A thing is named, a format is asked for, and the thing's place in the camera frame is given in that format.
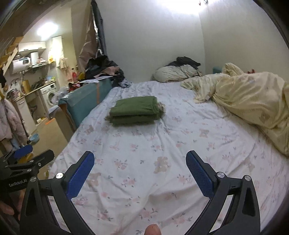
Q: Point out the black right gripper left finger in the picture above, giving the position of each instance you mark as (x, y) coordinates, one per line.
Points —
(37, 216)

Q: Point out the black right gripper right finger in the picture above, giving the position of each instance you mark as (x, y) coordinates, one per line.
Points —
(243, 215)

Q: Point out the green pants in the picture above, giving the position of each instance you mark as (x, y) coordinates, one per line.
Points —
(135, 110)

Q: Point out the left hand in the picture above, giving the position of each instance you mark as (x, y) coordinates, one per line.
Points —
(11, 203)

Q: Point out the right hand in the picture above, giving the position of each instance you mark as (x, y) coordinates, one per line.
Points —
(152, 229)

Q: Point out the blue basin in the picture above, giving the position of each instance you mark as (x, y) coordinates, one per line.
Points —
(34, 138)

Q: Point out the pink hanging jacket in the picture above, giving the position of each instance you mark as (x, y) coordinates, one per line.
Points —
(11, 123)

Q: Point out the white washing machine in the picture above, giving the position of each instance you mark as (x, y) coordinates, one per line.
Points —
(48, 94)

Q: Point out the white water heater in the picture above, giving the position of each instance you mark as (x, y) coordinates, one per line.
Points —
(20, 65)

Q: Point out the red bottle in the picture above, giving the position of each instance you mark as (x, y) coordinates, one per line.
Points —
(74, 76)

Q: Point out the cream bear-print duvet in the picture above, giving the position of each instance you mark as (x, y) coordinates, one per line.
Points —
(258, 98)

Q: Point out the white floral bed sheet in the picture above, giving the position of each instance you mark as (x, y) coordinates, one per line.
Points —
(140, 175)

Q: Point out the dark clothes pile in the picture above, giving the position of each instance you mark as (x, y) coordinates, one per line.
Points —
(101, 66)

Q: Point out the teal headboard cushion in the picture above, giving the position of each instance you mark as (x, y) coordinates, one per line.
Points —
(217, 69)

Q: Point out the beige pillow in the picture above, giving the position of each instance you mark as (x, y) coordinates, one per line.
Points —
(174, 73)

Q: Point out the black garment on pillow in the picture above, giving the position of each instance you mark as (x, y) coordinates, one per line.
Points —
(180, 61)

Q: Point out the dark hanging curtain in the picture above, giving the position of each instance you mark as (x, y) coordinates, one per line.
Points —
(98, 27)

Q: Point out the white wall cabinet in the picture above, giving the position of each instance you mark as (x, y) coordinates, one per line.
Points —
(22, 47)

